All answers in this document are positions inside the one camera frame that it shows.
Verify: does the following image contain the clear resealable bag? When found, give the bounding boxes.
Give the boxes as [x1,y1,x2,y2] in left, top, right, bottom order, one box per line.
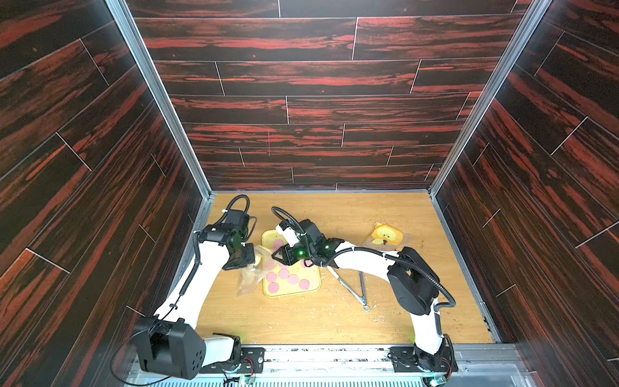
[237,245,276,296]

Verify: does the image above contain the metal tongs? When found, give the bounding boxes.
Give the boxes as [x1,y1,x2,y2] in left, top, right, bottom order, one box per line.
[327,266,371,313]

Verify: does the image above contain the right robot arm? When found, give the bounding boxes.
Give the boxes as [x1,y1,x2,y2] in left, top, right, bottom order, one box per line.
[272,206,456,375]

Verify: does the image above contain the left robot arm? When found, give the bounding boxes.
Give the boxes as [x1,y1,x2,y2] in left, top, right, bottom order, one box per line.
[130,194,256,380]

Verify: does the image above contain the yellow plastic tray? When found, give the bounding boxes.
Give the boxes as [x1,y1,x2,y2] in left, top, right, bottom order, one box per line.
[261,230,322,298]

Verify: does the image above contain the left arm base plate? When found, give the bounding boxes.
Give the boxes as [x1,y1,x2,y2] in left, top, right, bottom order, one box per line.
[199,347,265,375]

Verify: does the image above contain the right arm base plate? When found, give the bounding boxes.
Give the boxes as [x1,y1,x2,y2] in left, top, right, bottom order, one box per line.
[387,344,459,374]

